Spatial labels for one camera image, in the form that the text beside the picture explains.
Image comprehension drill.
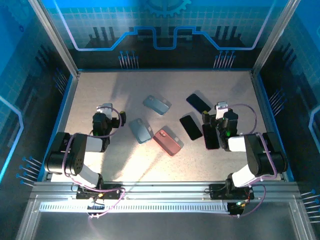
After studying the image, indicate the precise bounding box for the red phone case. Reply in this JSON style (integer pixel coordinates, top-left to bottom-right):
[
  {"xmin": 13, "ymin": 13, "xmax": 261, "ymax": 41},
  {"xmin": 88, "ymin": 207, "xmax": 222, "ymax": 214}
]
[{"xmin": 152, "ymin": 129, "xmax": 182, "ymax": 157}]

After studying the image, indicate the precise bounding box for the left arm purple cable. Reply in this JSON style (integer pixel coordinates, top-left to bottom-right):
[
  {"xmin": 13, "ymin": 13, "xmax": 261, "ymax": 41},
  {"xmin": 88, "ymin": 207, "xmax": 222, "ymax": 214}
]
[{"xmin": 62, "ymin": 106, "xmax": 127, "ymax": 220}]

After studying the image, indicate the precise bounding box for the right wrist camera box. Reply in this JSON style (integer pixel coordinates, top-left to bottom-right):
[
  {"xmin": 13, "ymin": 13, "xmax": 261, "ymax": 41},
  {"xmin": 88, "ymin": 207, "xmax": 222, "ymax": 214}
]
[{"xmin": 214, "ymin": 101, "xmax": 229, "ymax": 120}]

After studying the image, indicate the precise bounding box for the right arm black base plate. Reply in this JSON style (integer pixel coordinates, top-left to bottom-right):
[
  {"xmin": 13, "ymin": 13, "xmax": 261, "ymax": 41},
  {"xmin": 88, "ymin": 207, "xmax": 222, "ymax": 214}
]
[{"xmin": 208, "ymin": 183, "xmax": 256, "ymax": 200}]

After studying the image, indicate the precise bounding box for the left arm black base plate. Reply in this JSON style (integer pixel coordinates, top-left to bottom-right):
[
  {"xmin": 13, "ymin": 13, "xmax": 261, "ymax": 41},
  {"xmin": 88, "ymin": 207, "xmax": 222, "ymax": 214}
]
[{"xmin": 75, "ymin": 184, "xmax": 124, "ymax": 200}]

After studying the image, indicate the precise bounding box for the grey metal panel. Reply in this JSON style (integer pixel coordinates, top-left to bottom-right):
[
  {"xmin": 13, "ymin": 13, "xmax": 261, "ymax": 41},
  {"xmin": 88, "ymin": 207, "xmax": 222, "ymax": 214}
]
[{"xmin": 17, "ymin": 211, "xmax": 313, "ymax": 240}]

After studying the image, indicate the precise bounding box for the slotted white cable duct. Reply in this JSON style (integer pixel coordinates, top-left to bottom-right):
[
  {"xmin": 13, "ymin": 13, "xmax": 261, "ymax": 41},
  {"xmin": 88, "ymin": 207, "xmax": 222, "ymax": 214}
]
[{"xmin": 39, "ymin": 201, "xmax": 230, "ymax": 214}]

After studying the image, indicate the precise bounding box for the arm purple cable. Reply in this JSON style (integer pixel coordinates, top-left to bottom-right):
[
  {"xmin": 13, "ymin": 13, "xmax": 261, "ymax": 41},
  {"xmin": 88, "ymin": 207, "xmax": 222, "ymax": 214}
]
[
  {"xmin": 224, "ymin": 103, "xmax": 279, "ymax": 219},
  {"xmin": 62, "ymin": 106, "xmax": 127, "ymax": 220}
]

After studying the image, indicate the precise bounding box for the black smartphone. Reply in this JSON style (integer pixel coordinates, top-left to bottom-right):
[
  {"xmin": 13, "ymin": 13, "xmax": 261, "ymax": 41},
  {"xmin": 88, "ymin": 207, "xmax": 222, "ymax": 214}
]
[
  {"xmin": 185, "ymin": 93, "xmax": 212, "ymax": 115},
  {"xmin": 179, "ymin": 114, "xmax": 204, "ymax": 141},
  {"xmin": 201, "ymin": 123, "xmax": 221, "ymax": 151}
]

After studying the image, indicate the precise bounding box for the aluminium table side rail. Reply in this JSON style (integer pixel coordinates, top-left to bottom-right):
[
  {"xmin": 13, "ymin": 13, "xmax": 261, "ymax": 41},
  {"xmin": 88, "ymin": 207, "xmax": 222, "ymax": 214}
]
[
  {"xmin": 39, "ymin": 72, "xmax": 81, "ymax": 182},
  {"xmin": 249, "ymin": 71, "xmax": 296, "ymax": 182}
]

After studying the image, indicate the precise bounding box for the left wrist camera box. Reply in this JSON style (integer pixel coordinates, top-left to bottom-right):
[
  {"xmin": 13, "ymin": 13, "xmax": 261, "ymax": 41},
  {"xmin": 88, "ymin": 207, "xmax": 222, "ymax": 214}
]
[{"xmin": 96, "ymin": 102, "xmax": 113, "ymax": 119}]

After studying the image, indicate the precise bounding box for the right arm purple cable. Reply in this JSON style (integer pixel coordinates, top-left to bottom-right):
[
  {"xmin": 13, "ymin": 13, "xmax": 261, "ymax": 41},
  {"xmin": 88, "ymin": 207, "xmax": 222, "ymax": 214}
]
[{"xmin": 224, "ymin": 103, "xmax": 279, "ymax": 219}]

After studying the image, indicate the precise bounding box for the aluminium frame cross rail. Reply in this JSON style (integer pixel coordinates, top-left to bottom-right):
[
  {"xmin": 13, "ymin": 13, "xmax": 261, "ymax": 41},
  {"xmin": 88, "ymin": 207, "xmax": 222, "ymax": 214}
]
[{"xmin": 29, "ymin": 181, "xmax": 301, "ymax": 201}]

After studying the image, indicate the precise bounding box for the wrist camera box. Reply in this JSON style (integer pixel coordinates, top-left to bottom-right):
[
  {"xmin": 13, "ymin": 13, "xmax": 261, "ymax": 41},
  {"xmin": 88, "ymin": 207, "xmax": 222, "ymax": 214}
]
[
  {"xmin": 214, "ymin": 101, "xmax": 229, "ymax": 120},
  {"xmin": 96, "ymin": 102, "xmax": 113, "ymax": 119}
]

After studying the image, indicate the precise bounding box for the aluminium frame post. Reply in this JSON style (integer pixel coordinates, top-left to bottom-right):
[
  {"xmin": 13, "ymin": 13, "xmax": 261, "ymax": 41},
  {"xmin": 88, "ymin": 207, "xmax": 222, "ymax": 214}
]
[
  {"xmin": 251, "ymin": 0, "xmax": 302, "ymax": 76},
  {"xmin": 27, "ymin": 0, "xmax": 81, "ymax": 77}
]

